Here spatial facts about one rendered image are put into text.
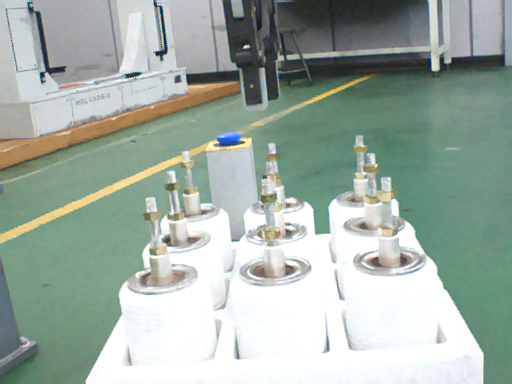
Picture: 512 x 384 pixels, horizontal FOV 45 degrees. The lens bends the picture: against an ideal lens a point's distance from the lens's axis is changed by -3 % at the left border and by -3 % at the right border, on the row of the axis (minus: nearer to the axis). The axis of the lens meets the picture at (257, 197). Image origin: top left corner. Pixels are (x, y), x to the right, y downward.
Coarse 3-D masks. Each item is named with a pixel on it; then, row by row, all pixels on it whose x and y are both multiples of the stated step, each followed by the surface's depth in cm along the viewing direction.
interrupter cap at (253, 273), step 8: (288, 256) 68; (248, 264) 67; (256, 264) 67; (288, 264) 67; (296, 264) 66; (304, 264) 66; (240, 272) 65; (248, 272) 65; (256, 272) 66; (264, 272) 66; (288, 272) 65; (296, 272) 64; (304, 272) 64; (248, 280) 63; (256, 280) 63; (264, 280) 63; (272, 280) 63; (280, 280) 62; (288, 280) 62; (296, 280) 62
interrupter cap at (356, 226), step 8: (360, 216) 79; (392, 216) 78; (344, 224) 77; (352, 224) 77; (360, 224) 77; (400, 224) 75; (352, 232) 74; (360, 232) 73; (368, 232) 74; (376, 232) 73
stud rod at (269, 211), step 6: (264, 180) 63; (270, 180) 63; (264, 186) 63; (270, 186) 63; (264, 192) 63; (270, 192) 63; (264, 204) 63; (270, 204) 63; (264, 210) 64; (270, 210) 63; (270, 216) 64; (270, 222) 64; (270, 228) 64; (270, 240) 64; (276, 240) 65; (270, 246) 64
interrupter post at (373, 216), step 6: (366, 204) 75; (372, 204) 75; (378, 204) 75; (366, 210) 75; (372, 210) 75; (378, 210) 75; (366, 216) 75; (372, 216) 75; (378, 216) 75; (366, 222) 76; (372, 222) 75; (378, 222) 75; (372, 228) 75
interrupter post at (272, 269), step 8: (264, 248) 64; (272, 248) 64; (280, 248) 64; (264, 256) 65; (272, 256) 64; (280, 256) 64; (264, 264) 65; (272, 264) 64; (280, 264) 64; (272, 272) 65; (280, 272) 65
